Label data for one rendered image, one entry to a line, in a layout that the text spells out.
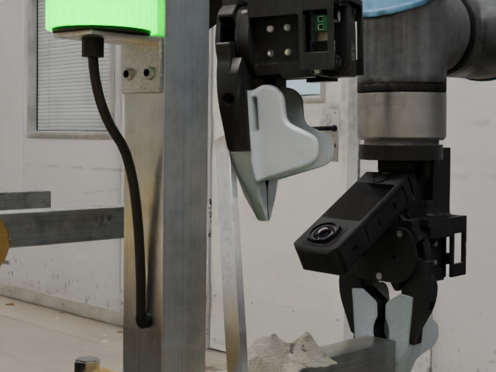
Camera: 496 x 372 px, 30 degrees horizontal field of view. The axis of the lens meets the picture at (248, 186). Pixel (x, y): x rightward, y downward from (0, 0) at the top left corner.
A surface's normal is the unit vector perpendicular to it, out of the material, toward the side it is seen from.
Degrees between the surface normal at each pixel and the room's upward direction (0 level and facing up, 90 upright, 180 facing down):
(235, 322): 77
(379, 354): 90
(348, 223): 31
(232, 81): 90
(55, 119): 90
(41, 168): 90
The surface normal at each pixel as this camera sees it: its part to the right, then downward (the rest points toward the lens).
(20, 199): 0.73, 0.04
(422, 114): 0.31, 0.07
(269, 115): -0.39, 0.10
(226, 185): -0.72, -0.21
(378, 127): -0.61, 0.06
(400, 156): -0.17, 0.07
